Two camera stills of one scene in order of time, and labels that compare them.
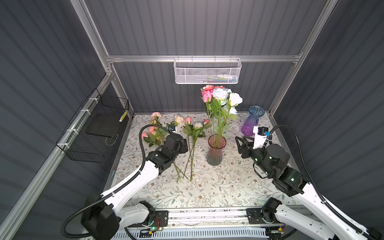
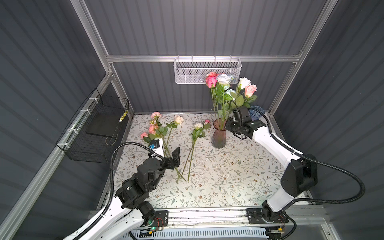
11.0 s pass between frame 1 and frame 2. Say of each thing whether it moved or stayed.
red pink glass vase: moved
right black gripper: moved
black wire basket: stayed
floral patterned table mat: stayed
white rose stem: moved
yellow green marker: stayed
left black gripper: moved
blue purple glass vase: stayed
